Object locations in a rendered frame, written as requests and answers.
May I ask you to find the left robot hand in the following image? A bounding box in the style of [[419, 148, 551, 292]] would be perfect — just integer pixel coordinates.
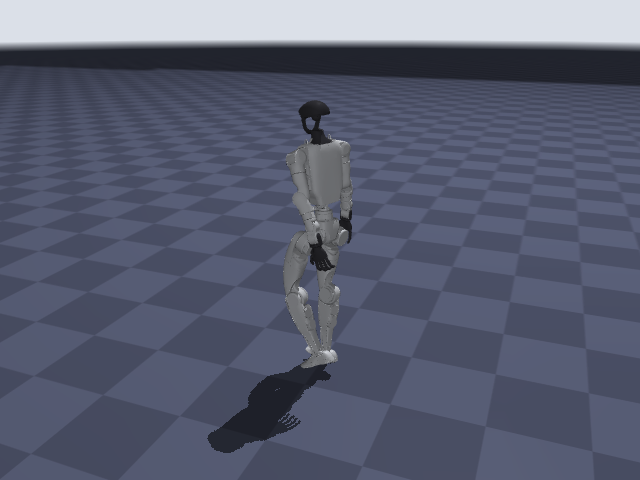
[[309, 233, 335, 271]]

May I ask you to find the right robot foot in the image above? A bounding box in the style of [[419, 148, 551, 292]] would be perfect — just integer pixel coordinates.
[[305, 346, 338, 362]]

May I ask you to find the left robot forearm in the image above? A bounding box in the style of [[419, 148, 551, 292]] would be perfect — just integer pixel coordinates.
[[293, 192, 321, 244]]

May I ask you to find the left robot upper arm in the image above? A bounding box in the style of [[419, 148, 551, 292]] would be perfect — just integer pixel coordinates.
[[286, 147, 310, 203]]

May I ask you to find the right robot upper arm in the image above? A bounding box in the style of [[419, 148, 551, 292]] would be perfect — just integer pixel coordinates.
[[337, 140, 351, 189]]

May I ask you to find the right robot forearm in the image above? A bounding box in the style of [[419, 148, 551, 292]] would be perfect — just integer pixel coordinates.
[[340, 178, 353, 218]]

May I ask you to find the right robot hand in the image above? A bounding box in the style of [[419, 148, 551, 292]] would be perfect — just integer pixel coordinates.
[[339, 210, 352, 244]]

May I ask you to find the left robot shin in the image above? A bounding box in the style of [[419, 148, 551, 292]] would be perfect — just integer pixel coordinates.
[[285, 292, 323, 357]]

